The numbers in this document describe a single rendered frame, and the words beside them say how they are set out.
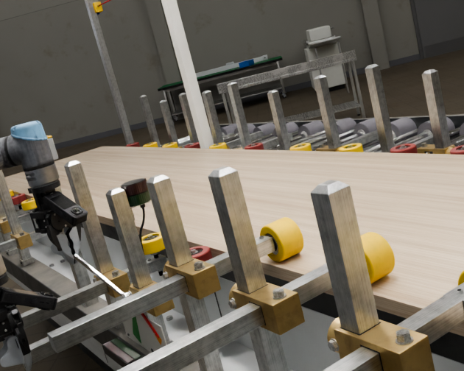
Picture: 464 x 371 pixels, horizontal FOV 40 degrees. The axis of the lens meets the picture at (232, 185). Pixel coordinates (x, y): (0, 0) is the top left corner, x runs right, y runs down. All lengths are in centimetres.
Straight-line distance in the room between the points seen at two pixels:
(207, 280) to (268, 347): 19
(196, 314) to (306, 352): 27
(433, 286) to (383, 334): 28
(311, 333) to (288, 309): 39
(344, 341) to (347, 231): 15
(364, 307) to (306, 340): 57
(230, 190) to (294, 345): 56
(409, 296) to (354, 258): 28
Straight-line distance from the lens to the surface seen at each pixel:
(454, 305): 89
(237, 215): 99
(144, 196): 145
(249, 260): 101
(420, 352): 80
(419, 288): 109
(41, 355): 141
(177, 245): 123
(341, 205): 78
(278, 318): 97
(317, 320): 132
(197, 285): 118
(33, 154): 159
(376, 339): 81
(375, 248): 110
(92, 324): 115
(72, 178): 166
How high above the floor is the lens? 136
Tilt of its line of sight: 13 degrees down
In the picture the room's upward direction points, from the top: 14 degrees counter-clockwise
